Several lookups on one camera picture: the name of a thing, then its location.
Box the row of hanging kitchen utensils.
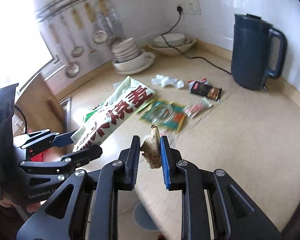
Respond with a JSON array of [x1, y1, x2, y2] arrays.
[[46, 0, 123, 79]]

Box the blue plastic bucket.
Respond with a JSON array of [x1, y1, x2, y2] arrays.
[[133, 199, 159, 231]]

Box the black snack wrapper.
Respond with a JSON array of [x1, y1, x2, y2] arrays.
[[187, 79, 222, 102]]

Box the stainless steel sink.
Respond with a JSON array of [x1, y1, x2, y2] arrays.
[[57, 95, 73, 130]]

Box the person's left hand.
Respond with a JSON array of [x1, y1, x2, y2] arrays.
[[0, 196, 42, 213]]

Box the red plastic basket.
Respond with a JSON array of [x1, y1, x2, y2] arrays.
[[27, 147, 53, 162]]

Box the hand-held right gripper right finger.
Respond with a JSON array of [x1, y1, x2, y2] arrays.
[[159, 135, 282, 240]]

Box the green snack wrapper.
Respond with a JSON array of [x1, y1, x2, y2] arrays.
[[139, 100, 187, 132]]

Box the stack of white bowls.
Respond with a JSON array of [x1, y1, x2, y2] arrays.
[[112, 37, 156, 74]]

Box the clear plastic wrap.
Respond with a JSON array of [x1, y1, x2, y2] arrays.
[[151, 74, 185, 89]]

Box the red white snack wrapper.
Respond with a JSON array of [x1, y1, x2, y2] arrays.
[[184, 97, 213, 118]]

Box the large white green bag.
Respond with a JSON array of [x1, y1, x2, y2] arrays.
[[72, 76, 155, 153]]

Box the stack of floral bowls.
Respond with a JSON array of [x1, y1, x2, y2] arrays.
[[148, 34, 197, 57]]

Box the black kettle power cable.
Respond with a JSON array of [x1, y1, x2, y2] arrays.
[[161, 5, 232, 75]]

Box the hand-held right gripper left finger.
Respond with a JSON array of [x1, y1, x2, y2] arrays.
[[16, 135, 142, 240]]

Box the white framed window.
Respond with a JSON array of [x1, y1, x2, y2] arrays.
[[0, 0, 65, 95]]

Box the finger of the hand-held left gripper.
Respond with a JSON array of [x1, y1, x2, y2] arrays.
[[14, 129, 79, 150], [19, 144, 103, 178]]

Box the beige dried peel scrap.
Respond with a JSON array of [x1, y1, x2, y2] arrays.
[[140, 124, 163, 168]]

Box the white wall outlet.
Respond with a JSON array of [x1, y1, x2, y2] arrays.
[[176, 0, 201, 15]]

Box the dark blue electric kettle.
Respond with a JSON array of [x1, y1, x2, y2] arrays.
[[231, 14, 288, 90]]

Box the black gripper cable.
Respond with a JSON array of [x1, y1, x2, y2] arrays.
[[14, 104, 29, 134]]

